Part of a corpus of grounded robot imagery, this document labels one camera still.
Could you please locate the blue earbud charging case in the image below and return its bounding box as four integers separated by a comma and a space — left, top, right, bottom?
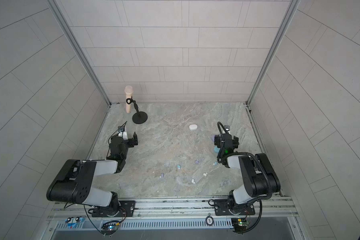
214, 146, 220, 154

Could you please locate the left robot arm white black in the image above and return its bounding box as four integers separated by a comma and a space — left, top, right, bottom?
46, 133, 138, 218

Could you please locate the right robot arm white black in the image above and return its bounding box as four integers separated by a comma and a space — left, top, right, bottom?
213, 133, 281, 216

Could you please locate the white earbud charging case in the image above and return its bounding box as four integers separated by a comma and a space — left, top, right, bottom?
189, 124, 198, 131

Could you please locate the beige microphone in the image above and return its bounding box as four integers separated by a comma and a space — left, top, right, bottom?
125, 86, 134, 114

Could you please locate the poker chip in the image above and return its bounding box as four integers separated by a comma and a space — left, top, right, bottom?
206, 216, 214, 226

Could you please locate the right circuit board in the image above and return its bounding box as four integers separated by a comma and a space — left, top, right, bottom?
231, 219, 248, 233

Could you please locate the circuit board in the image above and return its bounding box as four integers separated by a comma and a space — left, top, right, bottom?
231, 219, 248, 233
102, 221, 121, 231

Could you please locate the left circuit board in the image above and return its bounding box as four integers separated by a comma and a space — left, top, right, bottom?
102, 221, 121, 231

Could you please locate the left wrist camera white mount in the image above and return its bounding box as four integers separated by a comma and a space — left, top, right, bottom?
117, 126, 128, 140

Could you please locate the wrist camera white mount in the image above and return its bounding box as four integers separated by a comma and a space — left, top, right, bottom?
117, 126, 128, 140
224, 125, 230, 133

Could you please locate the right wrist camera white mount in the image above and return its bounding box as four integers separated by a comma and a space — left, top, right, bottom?
224, 125, 230, 133

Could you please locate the black corrugated cable conduit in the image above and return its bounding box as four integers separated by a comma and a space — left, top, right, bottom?
217, 121, 273, 235

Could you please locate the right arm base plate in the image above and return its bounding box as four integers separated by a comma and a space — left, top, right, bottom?
208, 200, 256, 216

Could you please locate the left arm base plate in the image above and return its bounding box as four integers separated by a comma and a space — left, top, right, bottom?
88, 201, 136, 218

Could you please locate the aluminium rail frame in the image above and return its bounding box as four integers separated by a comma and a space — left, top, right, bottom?
45, 194, 300, 234

